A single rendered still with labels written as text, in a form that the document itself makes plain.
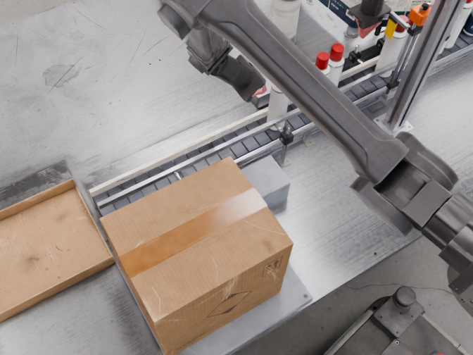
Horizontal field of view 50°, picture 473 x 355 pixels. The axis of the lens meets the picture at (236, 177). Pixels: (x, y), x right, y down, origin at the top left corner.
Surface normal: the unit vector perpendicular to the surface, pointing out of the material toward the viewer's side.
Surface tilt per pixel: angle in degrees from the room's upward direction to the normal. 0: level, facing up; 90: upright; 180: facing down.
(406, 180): 29
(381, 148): 42
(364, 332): 0
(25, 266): 0
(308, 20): 0
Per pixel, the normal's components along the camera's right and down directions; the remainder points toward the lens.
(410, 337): 0.03, -0.54
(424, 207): -0.31, -0.23
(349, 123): 0.11, 0.16
